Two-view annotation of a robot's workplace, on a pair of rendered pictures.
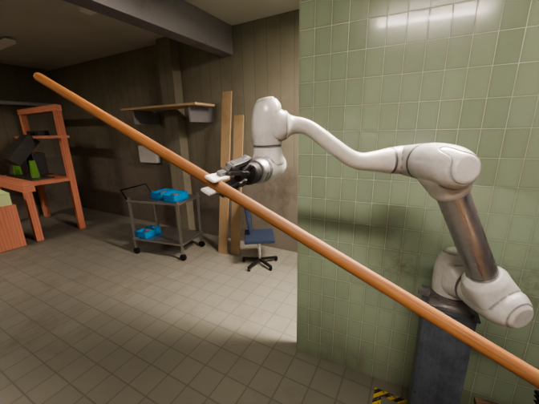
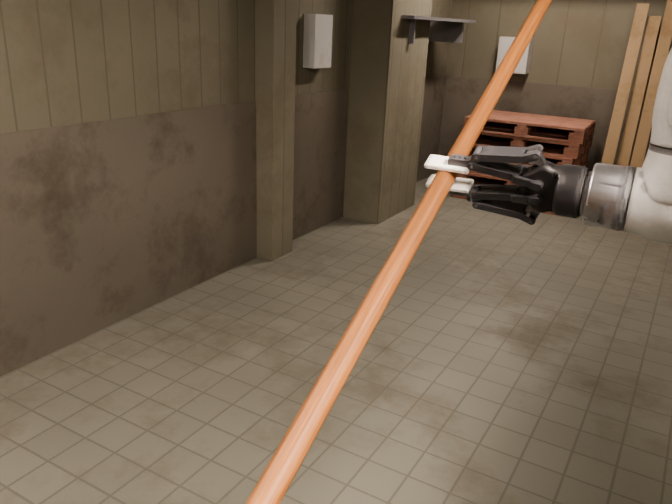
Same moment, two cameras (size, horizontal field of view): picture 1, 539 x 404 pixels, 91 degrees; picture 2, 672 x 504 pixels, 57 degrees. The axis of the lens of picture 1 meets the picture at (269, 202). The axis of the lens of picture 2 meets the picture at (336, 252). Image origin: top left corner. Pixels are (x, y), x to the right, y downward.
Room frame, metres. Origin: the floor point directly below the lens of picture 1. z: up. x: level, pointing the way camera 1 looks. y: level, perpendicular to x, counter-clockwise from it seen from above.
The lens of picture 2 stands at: (0.54, -0.82, 1.90)
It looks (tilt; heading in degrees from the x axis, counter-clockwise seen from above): 20 degrees down; 91
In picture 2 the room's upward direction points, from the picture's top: 3 degrees clockwise
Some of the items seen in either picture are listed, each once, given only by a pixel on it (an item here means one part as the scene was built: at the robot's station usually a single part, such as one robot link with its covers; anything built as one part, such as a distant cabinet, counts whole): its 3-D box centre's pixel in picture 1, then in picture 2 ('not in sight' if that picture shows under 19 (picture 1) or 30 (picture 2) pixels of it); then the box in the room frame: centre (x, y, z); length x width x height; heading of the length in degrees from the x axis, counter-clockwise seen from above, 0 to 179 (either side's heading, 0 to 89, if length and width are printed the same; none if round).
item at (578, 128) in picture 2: not in sight; (523, 159); (2.61, 6.50, 0.48); 1.36 x 0.93 x 0.96; 151
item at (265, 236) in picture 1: (257, 232); not in sight; (3.41, 0.17, 0.46); 0.54 x 0.51 x 0.92; 74
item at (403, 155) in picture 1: (414, 159); not in sight; (1.03, -0.56, 1.69); 0.18 x 0.14 x 0.13; 96
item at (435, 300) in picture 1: (443, 295); not in sight; (1.12, -0.84, 1.03); 0.22 x 0.18 x 0.06; 61
